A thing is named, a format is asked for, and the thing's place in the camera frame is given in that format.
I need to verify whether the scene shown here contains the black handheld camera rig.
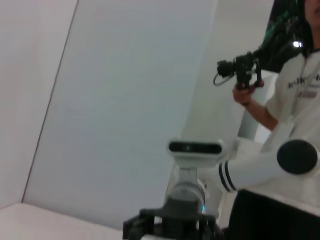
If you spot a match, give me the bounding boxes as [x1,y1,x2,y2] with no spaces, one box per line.
[212,50,264,91]

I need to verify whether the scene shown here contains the person's bare hand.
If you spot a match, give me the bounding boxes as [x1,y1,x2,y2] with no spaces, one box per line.
[232,81,254,106]

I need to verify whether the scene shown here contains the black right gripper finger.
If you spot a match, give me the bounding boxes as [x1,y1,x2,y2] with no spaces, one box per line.
[122,208,164,240]
[201,212,226,240]

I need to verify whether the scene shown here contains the dark equipment with green lights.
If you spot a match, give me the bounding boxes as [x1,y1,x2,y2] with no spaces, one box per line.
[259,0,310,74]

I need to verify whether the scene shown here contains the person's bare forearm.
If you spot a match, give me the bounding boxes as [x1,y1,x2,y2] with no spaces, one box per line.
[243,97,280,131]

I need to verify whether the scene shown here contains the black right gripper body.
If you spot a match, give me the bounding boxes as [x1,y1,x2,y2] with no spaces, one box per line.
[159,196,205,236]

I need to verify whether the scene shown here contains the person in white shirt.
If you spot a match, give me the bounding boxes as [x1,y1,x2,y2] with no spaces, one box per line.
[227,0,320,240]

